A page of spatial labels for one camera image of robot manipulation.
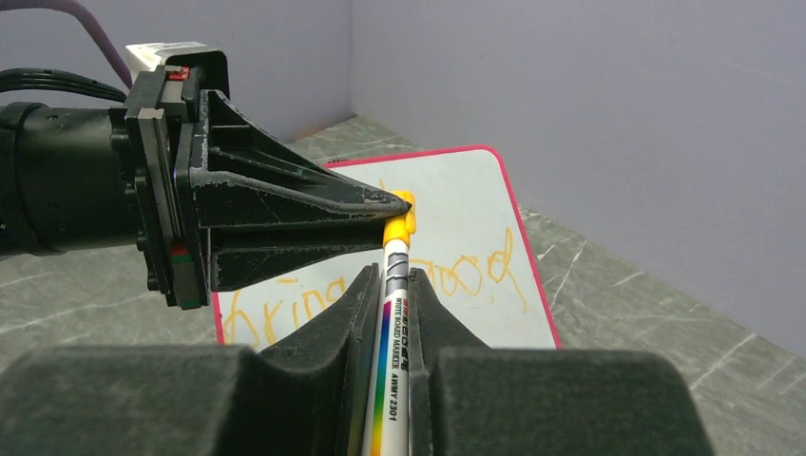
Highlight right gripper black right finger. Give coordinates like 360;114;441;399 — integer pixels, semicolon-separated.
409;269;712;455

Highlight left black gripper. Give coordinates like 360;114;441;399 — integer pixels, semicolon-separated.
109;49;411;310

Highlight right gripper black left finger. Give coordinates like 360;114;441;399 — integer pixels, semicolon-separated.
1;265;380;455

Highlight white marker pen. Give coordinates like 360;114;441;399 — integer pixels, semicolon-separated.
362;240;410;455

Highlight red-framed whiteboard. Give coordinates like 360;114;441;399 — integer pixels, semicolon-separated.
213;145;560;350

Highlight yellow marker cap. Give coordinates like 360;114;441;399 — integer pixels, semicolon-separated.
382;190;417;247

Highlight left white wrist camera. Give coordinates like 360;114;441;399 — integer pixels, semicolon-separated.
125;41;210;79

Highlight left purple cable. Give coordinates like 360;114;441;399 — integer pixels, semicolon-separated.
0;0;135;89

